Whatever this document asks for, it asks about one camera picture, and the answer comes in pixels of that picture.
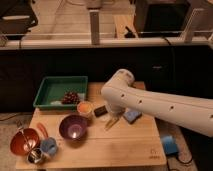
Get purple bowl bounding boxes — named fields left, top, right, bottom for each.
left=59, top=115, right=87, bottom=140

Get orange cup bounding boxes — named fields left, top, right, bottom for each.
left=77, top=101, right=93, bottom=118

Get blue cup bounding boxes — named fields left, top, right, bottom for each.
left=40, top=137, right=58, bottom=156

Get yellow green tongs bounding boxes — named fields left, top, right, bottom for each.
left=105, top=117, right=119, bottom=130

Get purple grapes bunch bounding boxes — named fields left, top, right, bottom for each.
left=62, top=92, right=80, bottom=104

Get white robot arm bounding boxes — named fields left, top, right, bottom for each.
left=101, top=69, right=213, bottom=137

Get green plastic tray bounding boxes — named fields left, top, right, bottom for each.
left=33, top=76, right=88, bottom=110

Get red metal bowl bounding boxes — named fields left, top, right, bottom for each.
left=10, top=128, right=40, bottom=156

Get small metal cup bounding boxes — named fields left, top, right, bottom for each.
left=27, top=148, right=45, bottom=164

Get blue object on floor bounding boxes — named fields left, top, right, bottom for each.
left=161, top=136, right=179, bottom=155

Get blue sponge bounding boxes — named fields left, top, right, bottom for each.
left=123, top=110, right=142, bottom=124

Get red chili pepper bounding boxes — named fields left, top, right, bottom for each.
left=37, top=123, right=48, bottom=139

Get black rectangular block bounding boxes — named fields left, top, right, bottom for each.
left=94, top=106, right=107, bottom=117

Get metal spoon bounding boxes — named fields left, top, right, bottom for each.
left=17, top=121, right=31, bottom=151

